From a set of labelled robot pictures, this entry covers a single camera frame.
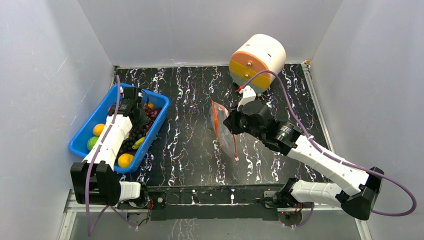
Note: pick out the yellow toy lemon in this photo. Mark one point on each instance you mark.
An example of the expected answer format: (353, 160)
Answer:
(98, 129)

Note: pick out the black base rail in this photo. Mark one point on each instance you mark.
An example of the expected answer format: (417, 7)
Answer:
(215, 198)

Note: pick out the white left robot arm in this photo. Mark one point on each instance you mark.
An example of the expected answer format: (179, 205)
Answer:
(93, 179)

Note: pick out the blue plastic bin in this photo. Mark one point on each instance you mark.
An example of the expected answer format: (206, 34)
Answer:
(78, 144)

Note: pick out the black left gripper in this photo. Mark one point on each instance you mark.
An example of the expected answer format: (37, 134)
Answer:
(143, 120)

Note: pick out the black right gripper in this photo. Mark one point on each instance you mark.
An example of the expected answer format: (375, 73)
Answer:
(231, 122)

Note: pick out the clear zip bag orange zipper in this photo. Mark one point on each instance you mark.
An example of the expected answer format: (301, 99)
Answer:
(218, 113)

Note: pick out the yellow orange toy fruit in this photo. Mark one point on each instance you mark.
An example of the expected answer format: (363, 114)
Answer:
(125, 160)

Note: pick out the yellow toy banana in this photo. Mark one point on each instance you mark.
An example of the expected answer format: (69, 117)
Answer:
(138, 143)

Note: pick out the green toy fruit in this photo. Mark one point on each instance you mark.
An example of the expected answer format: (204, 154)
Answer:
(91, 142)

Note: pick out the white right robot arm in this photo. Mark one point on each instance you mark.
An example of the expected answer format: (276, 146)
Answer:
(353, 190)

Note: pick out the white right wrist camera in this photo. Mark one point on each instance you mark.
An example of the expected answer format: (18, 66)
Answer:
(247, 95)

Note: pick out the round drawer cabinet toy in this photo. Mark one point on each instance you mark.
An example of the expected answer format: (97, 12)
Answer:
(260, 52)

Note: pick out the red toy grapes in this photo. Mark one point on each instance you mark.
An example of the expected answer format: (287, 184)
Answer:
(152, 113)

